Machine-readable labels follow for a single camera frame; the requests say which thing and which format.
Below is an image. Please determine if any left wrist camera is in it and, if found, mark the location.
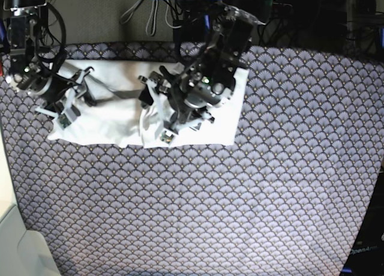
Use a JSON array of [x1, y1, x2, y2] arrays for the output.
[[160, 130, 175, 145]]

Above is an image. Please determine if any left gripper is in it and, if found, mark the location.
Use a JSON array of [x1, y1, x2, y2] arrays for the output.
[[138, 65, 236, 138]]

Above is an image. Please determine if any white T-shirt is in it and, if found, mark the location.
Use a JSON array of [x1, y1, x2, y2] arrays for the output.
[[47, 60, 249, 148]]

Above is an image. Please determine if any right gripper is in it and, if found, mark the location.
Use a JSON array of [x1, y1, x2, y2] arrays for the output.
[[11, 67, 97, 119]]

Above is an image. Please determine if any patterned purple table cloth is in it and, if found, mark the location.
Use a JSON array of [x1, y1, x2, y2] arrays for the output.
[[1, 47, 383, 275]]

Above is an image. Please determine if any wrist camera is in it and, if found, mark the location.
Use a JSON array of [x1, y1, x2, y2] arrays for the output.
[[160, 130, 175, 145], [56, 106, 80, 130]]

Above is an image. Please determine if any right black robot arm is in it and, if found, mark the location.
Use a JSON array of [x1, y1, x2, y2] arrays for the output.
[[4, 0, 96, 122]]

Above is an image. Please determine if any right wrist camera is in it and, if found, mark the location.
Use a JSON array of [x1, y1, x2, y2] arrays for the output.
[[56, 106, 80, 130]]

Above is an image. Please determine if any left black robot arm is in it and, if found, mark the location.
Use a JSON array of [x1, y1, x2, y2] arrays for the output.
[[139, 4, 259, 144]]

